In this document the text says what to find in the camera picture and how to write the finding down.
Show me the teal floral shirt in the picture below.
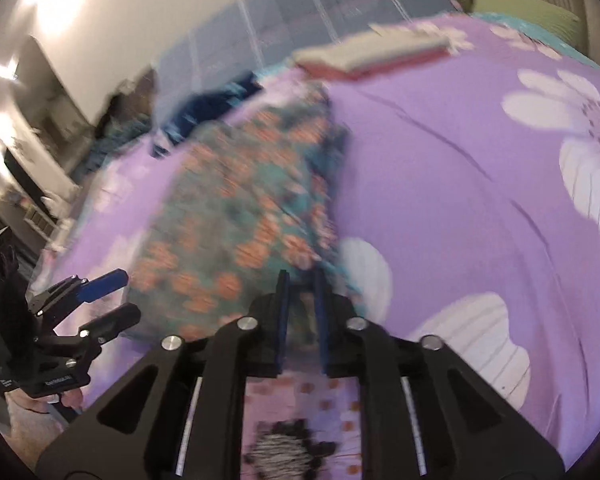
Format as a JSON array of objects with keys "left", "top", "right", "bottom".
[{"left": 126, "top": 84, "right": 349, "bottom": 344}]

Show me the person left hand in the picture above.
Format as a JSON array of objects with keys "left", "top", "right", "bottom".
[{"left": 60, "top": 389, "right": 83, "bottom": 410}]

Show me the dark teal knitted blanket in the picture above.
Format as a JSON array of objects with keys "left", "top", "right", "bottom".
[{"left": 71, "top": 114, "right": 152, "bottom": 184}]

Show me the purple floral bedsheet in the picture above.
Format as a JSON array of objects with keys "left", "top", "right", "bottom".
[{"left": 53, "top": 15, "right": 600, "bottom": 465}]

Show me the navy star plush toy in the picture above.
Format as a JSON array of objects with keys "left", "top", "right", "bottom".
[{"left": 150, "top": 72, "right": 262, "bottom": 158}]

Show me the pink folded garment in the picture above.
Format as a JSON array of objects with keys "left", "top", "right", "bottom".
[{"left": 298, "top": 48, "right": 451, "bottom": 81}]

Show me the beige folded garment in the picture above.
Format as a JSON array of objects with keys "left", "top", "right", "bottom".
[{"left": 290, "top": 26, "right": 450, "bottom": 70}]

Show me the green pillow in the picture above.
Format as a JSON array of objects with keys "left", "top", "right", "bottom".
[{"left": 471, "top": 0, "right": 585, "bottom": 50}]

